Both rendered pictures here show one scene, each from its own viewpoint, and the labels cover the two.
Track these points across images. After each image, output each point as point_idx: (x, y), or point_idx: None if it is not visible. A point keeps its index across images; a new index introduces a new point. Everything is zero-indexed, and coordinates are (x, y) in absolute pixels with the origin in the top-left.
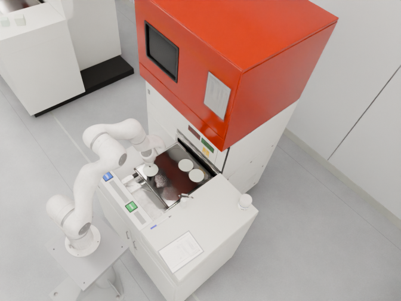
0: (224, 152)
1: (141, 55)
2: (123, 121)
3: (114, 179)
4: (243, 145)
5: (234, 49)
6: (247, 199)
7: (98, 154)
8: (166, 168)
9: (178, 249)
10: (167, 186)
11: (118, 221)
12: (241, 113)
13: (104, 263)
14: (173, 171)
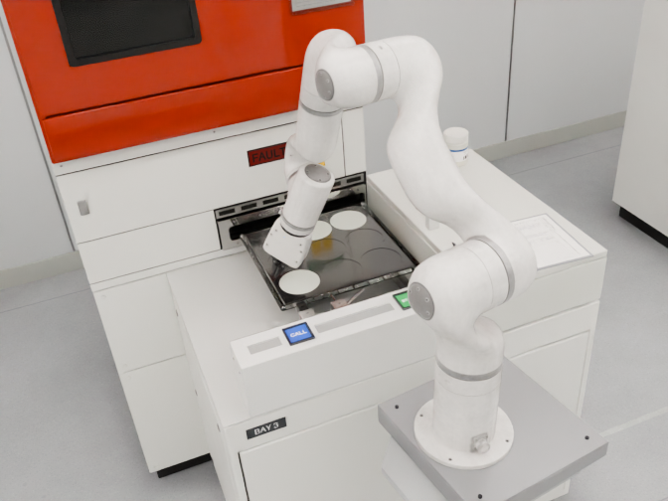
0: (359, 106)
1: (48, 87)
2: (325, 34)
3: (313, 323)
4: None
5: None
6: (457, 130)
7: (403, 76)
8: (307, 256)
9: (538, 242)
10: (360, 260)
11: (366, 464)
12: None
13: (535, 397)
14: (320, 249)
